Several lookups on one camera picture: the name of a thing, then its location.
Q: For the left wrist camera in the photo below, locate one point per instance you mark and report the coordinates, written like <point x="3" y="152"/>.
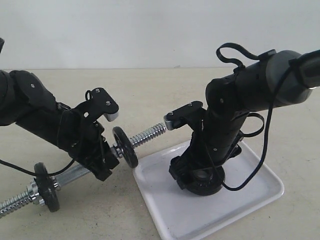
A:
<point x="97" y="103"/>

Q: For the white rectangular tray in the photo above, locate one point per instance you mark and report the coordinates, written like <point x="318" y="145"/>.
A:
<point x="181" y="215"/>

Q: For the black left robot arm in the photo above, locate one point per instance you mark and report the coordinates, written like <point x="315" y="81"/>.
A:
<point x="26" y="102"/>

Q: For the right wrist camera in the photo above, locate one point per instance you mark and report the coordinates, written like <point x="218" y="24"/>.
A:
<point x="190" y="114"/>

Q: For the black weight plate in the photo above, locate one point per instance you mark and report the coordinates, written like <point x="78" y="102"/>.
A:
<point x="124" y="148"/>
<point x="206" y="181"/>

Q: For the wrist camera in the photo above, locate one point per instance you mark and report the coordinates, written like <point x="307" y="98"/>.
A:
<point x="190" y="114"/>
<point x="97" y="103"/>

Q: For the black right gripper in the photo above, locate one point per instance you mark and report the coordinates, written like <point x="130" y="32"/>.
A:
<point x="213" y="141"/>

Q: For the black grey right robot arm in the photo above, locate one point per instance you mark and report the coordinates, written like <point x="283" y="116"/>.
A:
<point x="276" y="80"/>

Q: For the black weight plate far end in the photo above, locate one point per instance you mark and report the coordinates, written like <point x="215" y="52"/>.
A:
<point x="46" y="187"/>

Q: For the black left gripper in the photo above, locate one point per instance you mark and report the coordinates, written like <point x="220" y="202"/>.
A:
<point x="91" y="151"/>

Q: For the chrome star collar nut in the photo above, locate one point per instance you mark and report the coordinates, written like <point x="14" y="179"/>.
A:
<point x="34" y="194"/>

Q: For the chrome threaded dumbbell bar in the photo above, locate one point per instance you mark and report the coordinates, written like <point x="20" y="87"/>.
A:
<point x="72" y="172"/>

